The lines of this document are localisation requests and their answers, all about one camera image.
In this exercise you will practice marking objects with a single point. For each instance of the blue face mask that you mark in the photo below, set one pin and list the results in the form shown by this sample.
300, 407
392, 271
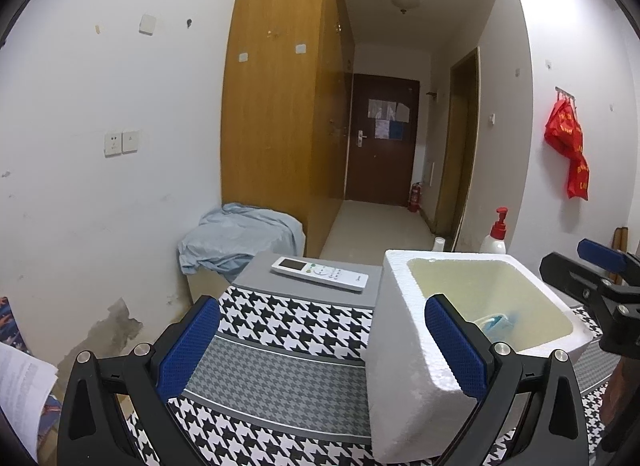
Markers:
496, 323

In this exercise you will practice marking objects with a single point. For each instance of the white remote control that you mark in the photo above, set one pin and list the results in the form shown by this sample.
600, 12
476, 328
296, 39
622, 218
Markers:
320, 274

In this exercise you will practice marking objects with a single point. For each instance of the light blue cloth pile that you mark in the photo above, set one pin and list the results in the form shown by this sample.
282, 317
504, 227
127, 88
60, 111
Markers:
228, 237

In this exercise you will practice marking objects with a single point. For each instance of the person's right hand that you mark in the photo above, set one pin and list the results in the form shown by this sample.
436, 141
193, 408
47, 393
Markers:
620, 408

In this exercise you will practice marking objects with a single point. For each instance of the white styrofoam box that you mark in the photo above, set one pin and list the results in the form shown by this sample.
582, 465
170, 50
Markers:
423, 376

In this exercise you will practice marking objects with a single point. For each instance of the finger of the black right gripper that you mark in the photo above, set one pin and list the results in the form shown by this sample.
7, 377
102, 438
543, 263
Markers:
614, 307
623, 264

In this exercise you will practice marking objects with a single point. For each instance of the wall coat hook rack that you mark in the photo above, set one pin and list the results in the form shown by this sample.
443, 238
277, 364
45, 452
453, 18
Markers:
566, 95

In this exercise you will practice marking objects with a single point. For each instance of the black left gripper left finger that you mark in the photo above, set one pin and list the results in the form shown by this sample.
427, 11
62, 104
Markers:
93, 430

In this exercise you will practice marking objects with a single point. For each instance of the white wall socket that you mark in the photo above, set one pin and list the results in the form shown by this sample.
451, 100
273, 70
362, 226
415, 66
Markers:
121, 143

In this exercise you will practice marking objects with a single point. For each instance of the ceiling lamp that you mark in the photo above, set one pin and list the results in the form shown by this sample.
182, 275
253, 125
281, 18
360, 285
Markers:
405, 5

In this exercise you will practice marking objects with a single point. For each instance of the houndstooth table mat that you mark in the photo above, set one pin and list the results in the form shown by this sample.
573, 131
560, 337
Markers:
282, 383

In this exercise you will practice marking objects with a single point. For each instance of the papers stack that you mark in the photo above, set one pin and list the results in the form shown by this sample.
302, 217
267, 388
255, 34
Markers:
26, 383

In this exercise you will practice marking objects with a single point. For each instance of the red hanging bag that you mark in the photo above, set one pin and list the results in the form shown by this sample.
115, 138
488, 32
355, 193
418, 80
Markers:
563, 133

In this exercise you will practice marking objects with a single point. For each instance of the white wall switch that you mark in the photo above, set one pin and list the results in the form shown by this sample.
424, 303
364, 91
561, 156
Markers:
147, 24

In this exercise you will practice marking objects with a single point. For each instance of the red fire extinguisher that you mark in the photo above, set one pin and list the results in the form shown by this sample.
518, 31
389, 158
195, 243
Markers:
415, 197

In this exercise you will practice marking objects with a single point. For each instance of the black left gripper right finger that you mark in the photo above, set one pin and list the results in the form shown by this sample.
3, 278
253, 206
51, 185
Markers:
552, 427

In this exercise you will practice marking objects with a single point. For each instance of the wooden wardrobe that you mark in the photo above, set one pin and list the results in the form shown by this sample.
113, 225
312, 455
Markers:
285, 110

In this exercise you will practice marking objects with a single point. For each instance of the dark brown entrance door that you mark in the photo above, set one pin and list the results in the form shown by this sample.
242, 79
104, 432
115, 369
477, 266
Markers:
382, 139

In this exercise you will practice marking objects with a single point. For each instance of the white pump bottle red top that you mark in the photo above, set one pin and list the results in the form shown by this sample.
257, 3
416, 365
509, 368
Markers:
495, 241

